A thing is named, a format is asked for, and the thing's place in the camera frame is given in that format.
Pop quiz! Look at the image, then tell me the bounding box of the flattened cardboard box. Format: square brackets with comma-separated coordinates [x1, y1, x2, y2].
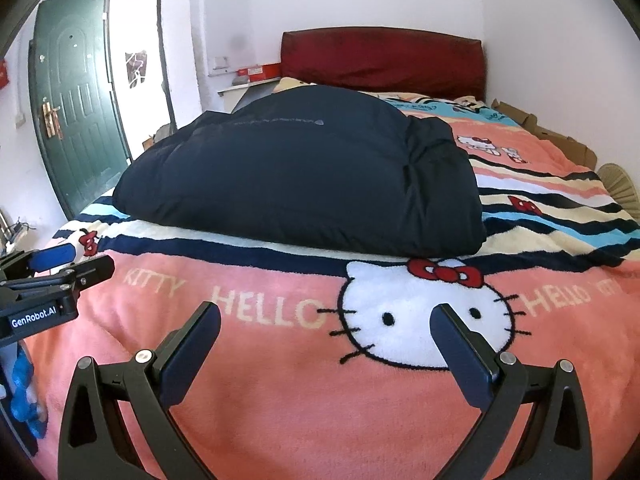
[490, 99, 598, 168]

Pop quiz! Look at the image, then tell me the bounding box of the green door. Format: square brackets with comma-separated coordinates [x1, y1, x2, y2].
[27, 0, 133, 213]

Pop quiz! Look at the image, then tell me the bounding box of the black puffer jacket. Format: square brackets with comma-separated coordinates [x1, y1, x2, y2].
[112, 85, 488, 258]

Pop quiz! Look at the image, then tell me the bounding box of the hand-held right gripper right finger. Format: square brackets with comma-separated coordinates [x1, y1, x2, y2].
[430, 302, 593, 480]

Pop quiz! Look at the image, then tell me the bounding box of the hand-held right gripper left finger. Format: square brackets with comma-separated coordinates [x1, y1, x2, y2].
[58, 301, 222, 480]

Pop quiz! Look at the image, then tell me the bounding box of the red flat box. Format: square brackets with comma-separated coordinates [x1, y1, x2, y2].
[236, 62, 282, 83]

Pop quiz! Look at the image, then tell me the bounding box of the pink cartoon printed blanket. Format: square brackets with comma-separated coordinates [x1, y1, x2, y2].
[22, 76, 640, 480]

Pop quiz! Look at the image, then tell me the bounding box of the brass door handle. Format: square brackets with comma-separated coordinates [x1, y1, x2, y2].
[41, 101, 63, 141]

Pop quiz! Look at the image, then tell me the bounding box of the woven straw fan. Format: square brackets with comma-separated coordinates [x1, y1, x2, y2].
[597, 162, 640, 218]

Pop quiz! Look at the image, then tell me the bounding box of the wall poster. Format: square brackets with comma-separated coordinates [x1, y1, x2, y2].
[124, 50, 150, 88]

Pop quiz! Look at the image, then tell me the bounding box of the dark red headboard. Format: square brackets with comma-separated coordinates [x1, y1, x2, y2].
[279, 29, 487, 101]

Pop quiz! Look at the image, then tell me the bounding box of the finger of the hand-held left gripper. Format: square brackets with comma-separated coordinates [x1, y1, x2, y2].
[0, 244, 77, 281]
[0, 254, 115, 294]

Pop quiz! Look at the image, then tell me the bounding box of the white bedside shelf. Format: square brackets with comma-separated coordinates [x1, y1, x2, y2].
[217, 80, 281, 113]

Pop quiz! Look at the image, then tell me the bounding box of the blue patterned clothing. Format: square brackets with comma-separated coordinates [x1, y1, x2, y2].
[0, 345, 48, 441]

